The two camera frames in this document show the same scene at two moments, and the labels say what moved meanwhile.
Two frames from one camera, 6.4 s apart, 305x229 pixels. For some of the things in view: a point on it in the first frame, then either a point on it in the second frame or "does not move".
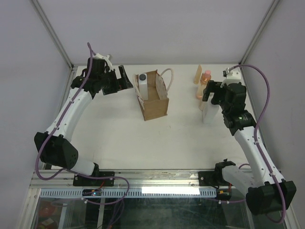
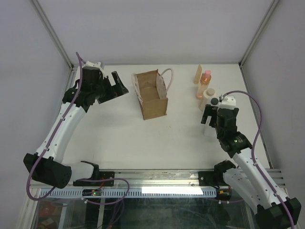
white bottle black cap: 143,86 to 209,131
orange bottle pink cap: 205,78 does not move
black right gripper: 212,87 to 210,110
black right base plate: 214,178 does not move
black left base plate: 81,181 does not move
